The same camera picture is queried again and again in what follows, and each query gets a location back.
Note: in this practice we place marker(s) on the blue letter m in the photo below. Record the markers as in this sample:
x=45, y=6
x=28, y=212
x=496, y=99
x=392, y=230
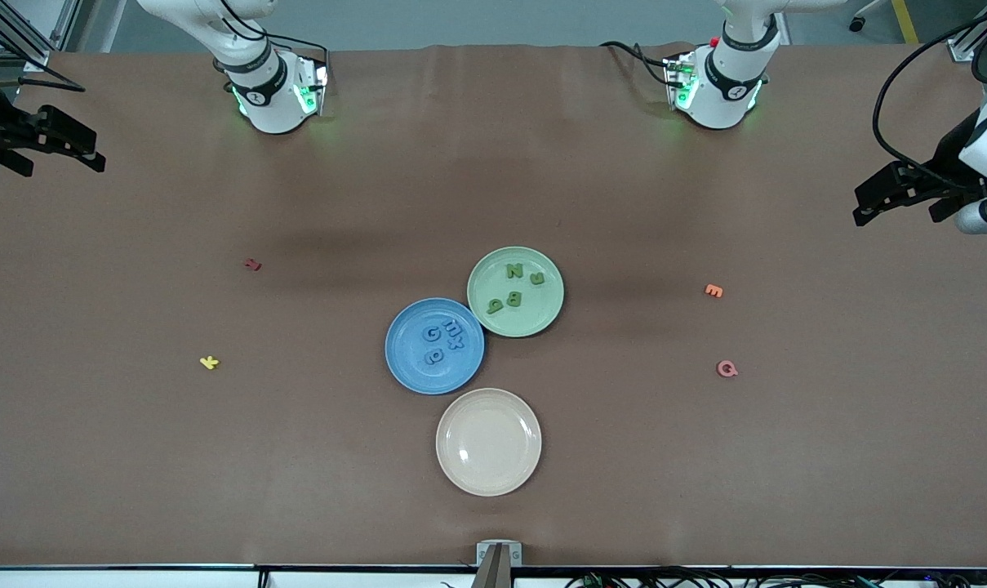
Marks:
x=452, y=327

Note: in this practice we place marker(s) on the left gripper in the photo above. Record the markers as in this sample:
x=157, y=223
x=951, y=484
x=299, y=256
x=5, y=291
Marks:
x=944, y=160

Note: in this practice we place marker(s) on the blue plate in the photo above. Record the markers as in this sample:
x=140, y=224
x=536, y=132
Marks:
x=415, y=371

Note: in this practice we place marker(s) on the brown table cover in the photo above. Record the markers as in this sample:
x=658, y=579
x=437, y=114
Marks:
x=493, y=122

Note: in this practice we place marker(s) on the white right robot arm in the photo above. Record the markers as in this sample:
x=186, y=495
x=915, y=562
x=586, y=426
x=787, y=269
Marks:
x=268, y=110

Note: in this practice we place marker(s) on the green letter N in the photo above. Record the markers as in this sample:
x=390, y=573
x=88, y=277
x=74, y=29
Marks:
x=513, y=271

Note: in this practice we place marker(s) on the blue letter G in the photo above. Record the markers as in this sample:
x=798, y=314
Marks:
x=430, y=333

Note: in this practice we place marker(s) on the black chair caster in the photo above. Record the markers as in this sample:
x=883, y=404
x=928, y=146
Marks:
x=857, y=24

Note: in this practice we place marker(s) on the beige plate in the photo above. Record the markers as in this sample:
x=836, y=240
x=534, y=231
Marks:
x=488, y=441

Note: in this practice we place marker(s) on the pink letter G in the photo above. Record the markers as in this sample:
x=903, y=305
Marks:
x=721, y=369

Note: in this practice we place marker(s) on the green letter g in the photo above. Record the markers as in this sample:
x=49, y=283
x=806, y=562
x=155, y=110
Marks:
x=494, y=307

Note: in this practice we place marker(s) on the aluminium frame profile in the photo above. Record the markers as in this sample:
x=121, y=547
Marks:
x=32, y=53
x=966, y=51

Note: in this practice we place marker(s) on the green letter B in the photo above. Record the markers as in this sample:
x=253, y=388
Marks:
x=513, y=300

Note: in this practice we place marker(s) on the blue plus sign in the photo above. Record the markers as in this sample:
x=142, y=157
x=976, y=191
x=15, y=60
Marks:
x=456, y=343

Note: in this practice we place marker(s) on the blue letter e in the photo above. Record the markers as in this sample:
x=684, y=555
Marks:
x=434, y=358

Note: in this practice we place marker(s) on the green plate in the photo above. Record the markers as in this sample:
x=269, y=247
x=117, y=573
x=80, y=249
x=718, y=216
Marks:
x=534, y=318

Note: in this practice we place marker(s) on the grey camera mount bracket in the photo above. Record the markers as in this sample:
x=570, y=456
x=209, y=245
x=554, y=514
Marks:
x=483, y=555

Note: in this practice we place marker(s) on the yellow letter k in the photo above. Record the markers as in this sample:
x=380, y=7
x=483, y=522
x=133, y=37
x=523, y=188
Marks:
x=208, y=363

